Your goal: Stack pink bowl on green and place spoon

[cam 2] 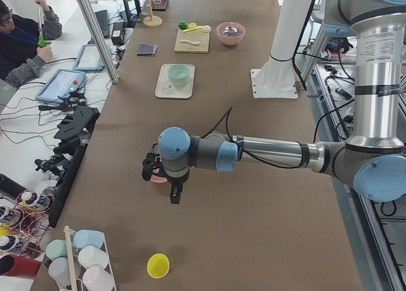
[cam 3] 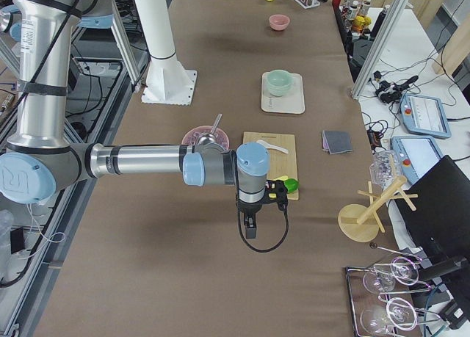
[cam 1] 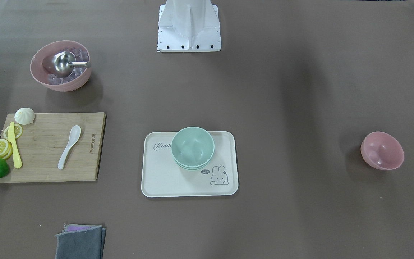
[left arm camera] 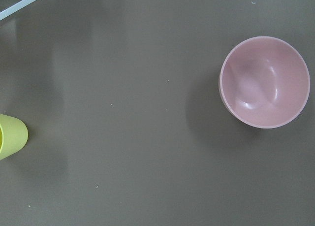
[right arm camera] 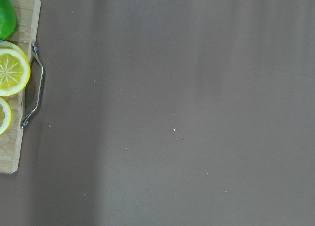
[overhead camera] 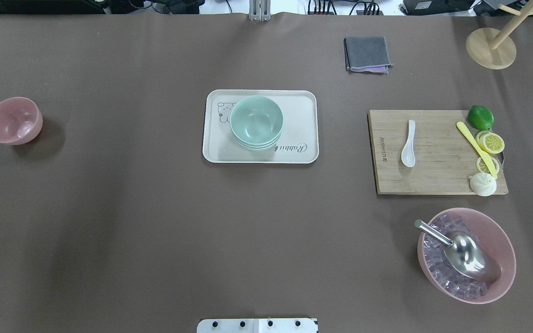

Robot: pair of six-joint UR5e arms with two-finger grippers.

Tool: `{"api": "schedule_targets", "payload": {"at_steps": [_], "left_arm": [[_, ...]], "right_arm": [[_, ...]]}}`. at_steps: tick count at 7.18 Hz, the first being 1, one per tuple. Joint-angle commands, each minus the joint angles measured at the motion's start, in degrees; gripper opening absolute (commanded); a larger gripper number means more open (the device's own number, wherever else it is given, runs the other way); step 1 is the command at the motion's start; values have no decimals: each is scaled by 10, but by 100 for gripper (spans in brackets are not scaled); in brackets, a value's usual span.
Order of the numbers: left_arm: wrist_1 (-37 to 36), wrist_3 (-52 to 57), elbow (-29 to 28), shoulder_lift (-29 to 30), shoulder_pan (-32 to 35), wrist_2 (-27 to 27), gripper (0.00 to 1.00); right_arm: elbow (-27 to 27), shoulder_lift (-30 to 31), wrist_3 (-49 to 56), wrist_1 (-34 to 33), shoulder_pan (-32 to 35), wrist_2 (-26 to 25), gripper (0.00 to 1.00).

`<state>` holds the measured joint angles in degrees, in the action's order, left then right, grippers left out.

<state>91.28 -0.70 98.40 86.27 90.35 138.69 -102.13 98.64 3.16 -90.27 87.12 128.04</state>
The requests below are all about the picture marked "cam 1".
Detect wooden cutting board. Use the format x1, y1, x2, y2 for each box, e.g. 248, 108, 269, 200
0, 113, 106, 183

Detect small pink bowl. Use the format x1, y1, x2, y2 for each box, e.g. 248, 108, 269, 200
360, 131, 404, 171

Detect white ceramic spoon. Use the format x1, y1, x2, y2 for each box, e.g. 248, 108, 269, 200
57, 125, 82, 169

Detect bottom green bowl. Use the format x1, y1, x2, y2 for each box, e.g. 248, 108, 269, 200
177, 163, 207, 171

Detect back lemon slice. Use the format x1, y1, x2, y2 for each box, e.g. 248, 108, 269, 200
2, 143, 13, 160

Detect large pink ice bowl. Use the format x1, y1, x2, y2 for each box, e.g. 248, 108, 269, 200
30, 40, 92, 92

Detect steel ice scoop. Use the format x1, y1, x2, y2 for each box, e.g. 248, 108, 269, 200
42, 51, 91, 78

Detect cream rabbit tray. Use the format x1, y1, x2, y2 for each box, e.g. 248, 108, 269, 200
141, 131, 239, 198

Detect middle green bowl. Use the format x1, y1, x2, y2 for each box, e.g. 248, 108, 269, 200
174, 159, 210, 170

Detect grey folded cloth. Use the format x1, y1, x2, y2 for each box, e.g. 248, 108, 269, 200
55, 225, 106, 259

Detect clear ice cubes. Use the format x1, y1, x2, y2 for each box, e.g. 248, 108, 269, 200
47, 47, 89, 85

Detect purple cloth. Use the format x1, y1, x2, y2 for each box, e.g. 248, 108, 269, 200
62, 224, 94, 232

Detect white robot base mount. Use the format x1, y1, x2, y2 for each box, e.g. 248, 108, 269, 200
157, 0, 222, 53

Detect white steamed bun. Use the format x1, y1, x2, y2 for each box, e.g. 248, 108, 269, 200
14, 108, 36, 125

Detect yellow plastic knife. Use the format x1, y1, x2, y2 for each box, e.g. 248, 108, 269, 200
7, 122, 23, 169

